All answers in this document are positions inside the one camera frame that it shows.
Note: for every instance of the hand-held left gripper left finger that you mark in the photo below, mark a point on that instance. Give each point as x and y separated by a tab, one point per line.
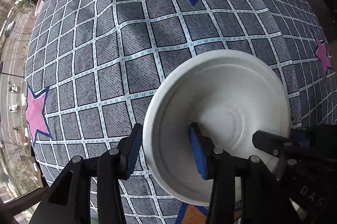
130	158

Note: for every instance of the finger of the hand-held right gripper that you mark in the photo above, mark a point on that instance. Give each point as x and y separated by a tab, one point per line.
266	141
298	138

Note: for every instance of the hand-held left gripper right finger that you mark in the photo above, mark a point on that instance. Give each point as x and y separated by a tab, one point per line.
197	155

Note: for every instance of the white bowl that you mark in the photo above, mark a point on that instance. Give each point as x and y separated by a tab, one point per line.
218	113

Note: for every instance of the checked star print tablecloth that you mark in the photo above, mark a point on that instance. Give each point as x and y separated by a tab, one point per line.
158	42

